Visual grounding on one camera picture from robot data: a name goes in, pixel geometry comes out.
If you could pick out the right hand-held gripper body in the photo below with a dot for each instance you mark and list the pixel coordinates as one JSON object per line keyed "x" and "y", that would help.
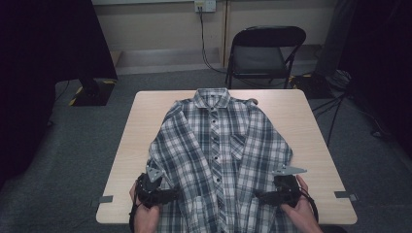
{"x": 286, "y": 191}

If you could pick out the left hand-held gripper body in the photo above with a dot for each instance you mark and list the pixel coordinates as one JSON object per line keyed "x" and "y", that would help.
{"x": 149, "y": 191}

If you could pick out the blue white plaid shirt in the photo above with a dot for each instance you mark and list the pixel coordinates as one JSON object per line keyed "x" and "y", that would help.
{"x": 213, "y": 145}

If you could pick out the person's left hand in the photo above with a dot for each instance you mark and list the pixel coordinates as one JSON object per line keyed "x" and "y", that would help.
{"x": 145, "y": 211}

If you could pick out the person's right hand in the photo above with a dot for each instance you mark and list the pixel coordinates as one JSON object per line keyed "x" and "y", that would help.
{"x": 302, "y": 210}

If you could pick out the grey tape strip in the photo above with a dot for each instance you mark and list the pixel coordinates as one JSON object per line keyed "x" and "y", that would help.
{"x": 106, "y": 199}
{"x": 345, "y": 195}

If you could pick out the black tripod stand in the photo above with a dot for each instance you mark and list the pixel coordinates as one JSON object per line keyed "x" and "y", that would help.
{"x": 336, "y": 110}

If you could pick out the black floor plate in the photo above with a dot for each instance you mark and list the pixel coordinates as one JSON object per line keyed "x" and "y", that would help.
{"x": 312, "y": 86}

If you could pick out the black floor stand base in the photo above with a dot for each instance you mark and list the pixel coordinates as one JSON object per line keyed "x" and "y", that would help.
{"x": 94, "y": 95}

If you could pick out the black folding chair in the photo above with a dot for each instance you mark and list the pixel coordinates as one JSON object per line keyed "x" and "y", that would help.
{"x": 259, "y": 58}

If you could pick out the grey hanging cloth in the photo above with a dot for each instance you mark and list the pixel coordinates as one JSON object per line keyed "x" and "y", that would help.
{"x": 328, "y": 39}

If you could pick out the black curtain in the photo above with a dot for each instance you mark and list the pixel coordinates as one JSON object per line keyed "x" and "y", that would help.
{"x": 382, "y": 64}
{"x": 32, "y": 81}

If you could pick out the white wall outlet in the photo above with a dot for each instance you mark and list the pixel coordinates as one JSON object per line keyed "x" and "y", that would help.
{"x": 205, "y": 5}

